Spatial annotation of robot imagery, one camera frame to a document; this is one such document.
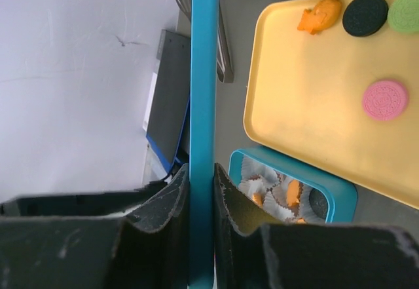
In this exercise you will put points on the metal kitchen tongs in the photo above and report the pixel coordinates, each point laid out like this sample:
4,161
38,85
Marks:
225,72

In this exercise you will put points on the orange flower cookie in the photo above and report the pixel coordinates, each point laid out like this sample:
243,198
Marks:
301,221

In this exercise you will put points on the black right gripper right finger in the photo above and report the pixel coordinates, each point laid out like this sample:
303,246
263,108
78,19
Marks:
255,250

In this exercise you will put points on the teal cookie tin box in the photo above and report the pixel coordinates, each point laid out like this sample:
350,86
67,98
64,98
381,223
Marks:
264,171

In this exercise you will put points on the blue folder at left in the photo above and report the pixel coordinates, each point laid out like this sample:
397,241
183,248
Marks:
181,138

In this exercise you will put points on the black notebook at left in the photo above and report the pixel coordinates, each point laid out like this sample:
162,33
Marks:
173,69

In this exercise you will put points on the green round cookie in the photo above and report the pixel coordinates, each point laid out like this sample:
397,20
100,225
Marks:
403,16

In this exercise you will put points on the orange scalloped cookie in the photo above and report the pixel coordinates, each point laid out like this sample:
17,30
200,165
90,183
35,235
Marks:
293,194

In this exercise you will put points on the teal tin lid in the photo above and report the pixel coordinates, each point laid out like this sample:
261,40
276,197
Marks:
202,141

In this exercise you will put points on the pink round cookie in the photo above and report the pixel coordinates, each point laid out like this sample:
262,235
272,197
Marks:
385,100

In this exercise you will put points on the orange fish-shaped cookie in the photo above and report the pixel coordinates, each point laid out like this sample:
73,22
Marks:
321,17

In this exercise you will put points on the yellow plastic tray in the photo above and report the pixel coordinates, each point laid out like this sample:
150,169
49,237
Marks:
304,99

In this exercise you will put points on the orange round cookie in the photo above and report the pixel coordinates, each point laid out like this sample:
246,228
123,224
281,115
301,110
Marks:
258,199

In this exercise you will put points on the black round cookie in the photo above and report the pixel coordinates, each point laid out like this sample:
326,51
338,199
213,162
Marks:
364,17
318,204

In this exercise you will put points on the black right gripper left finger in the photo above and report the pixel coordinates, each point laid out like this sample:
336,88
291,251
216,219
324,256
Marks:
120,239

